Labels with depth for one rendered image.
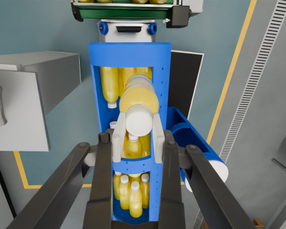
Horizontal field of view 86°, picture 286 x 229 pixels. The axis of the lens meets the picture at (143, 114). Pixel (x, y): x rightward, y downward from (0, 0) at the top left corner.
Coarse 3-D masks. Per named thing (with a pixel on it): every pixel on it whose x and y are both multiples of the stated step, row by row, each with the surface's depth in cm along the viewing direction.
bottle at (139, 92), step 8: (128, 80) 35; (136, 80) 30; (144, 80) 31; (128, 88) 26; (136, 88) 25; (144, 88) 25; (152, 88) 29; (128, 96) 24; (136, 96) 23; (144, 96) 23; (152, 96) 24; (120, 104) 25; (128, 104) 23; (136, 104) 23; (144, 104) 23; (152, 104) 23; (152, 112) 23
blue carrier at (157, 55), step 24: (96, 48) 44; (120, 48) 41; (144, 48) 42; (168, 48) 48; (96, 72) 58; (168, 72) 52; (96, 96) 57; (120, 168) 60; (144, 168) 60; (120, 216) 84; (144, 216) 84
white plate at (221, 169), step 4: (208, 160) 90; (212, 160) 90; (216, 160) 91; (212, 164) 91; (216, 164) 91; (220, 164) 91; (224, 164) 92; (216, 168) 92; (220, 168) 93; (224, 168) 93; (220, 172) 94; (224, 172) 95; (220, 176) 96; (224, 176) 96; (224, 180) 98; (188, 184) 95; (188, 188) 97
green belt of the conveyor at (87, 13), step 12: (96, 0) 63; (120, 0) 64; (168, 0) 66; (84, 12) 64; (96, 12) 65; (108, 12) 65; (120, 12) 66; (132, 12) 66; (144, 12) 67; (156, 12) 67
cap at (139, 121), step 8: (128, 112) 21; (136, 112) 20; (144, 112) 20; (128, 120) 20; (136, 120) 20; (144, 120) 20; (152, 120) 20; (128, 128) 21; (136, 128) 21; (144, 128) 21; (152, 128) 21
